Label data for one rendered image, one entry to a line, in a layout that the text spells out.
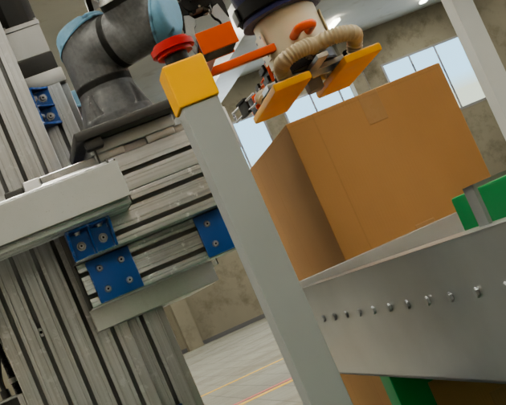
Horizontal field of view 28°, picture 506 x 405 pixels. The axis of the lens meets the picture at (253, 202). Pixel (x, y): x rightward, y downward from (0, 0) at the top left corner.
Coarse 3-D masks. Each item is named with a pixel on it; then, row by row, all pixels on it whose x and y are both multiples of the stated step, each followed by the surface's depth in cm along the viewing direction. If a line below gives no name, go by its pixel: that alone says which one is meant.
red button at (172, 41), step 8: (168, 40) 155; (176, 40) 154; (184, 40) 155; (192, 40) 157; (160, 48) 155; (168, 48) 154; (176, 48) 155; (184, 48) 156; (192, 48) 158; (152, 56) 157; (160, 56) 156; (168, 56) 156; (176, 56) 156; (184, 56) 156; (168, 64) 156
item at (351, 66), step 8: (368, 48) 244; (376, 48) 244; (344, 56) 243; (352, 56) 243; (360, 56) 243; (368, 56) 246; (344, 64) 245; (352, 64) 247; (360, 64) 252; (336, 72) 253; (344, 72) 253; (352, 72) 258; (360, 72) 263; (328, 80) 261; (336, 80) 260; (344, 80) 265; (352, 80) 270; (328, 88) 267; (336, 88) 272; (320, 96) 274
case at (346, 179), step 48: (384, 96) 232; (432, 96) 233; (288, 144) 231; (336, 144) 228; (384, 144) 230; (432, 144) 232; (288, 192) 249; (336, 192) 226; (384, 192) 228; (432, 192) 230; (288, 240) 271; (336, 240) 225; (384, 240) 226
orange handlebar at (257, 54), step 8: (296, 24) 245; (304, 24) 244; (312, 24) 245; (296, 32) 245; (264, 48) 253; (272, 48) 253; (240, 56) 251; (248, 56) 252; (256, 56) 252; (208, 64) 237; (224, 64) 250; (232, 64) 251; (240, 64) 251; (216, 72) 250
